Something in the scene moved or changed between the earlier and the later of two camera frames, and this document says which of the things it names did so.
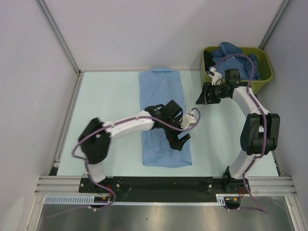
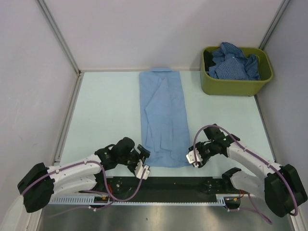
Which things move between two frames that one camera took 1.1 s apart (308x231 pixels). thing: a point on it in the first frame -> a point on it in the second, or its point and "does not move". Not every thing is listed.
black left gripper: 174,142 -> 144,152
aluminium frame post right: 274,25 does not move
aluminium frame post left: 47,14 does not move
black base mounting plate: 122,189 does not move
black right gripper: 203,98 -> 198,145
